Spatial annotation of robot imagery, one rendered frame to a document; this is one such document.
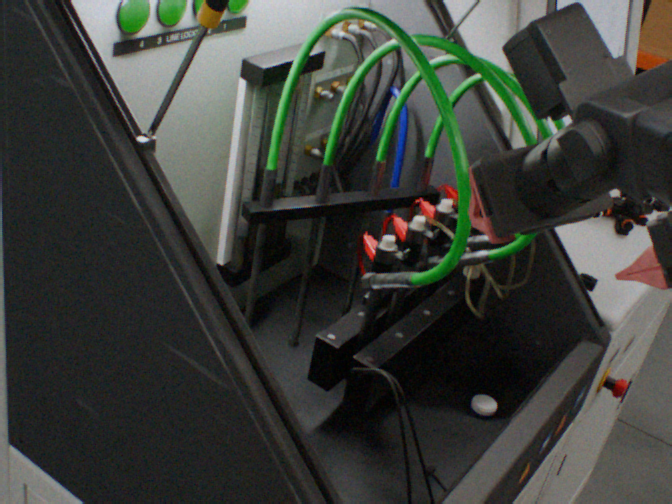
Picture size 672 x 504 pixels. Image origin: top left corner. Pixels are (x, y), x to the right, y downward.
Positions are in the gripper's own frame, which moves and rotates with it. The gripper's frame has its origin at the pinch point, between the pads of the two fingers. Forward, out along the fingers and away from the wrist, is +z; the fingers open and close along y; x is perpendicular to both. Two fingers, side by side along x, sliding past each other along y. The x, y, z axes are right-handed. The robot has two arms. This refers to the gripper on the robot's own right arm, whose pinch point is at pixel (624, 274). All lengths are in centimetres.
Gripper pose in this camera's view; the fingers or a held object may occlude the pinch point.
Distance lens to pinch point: 98.8
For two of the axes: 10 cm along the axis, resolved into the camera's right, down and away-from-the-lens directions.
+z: -5.7, 2.5, 7.9
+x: -7.6, 2.1, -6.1
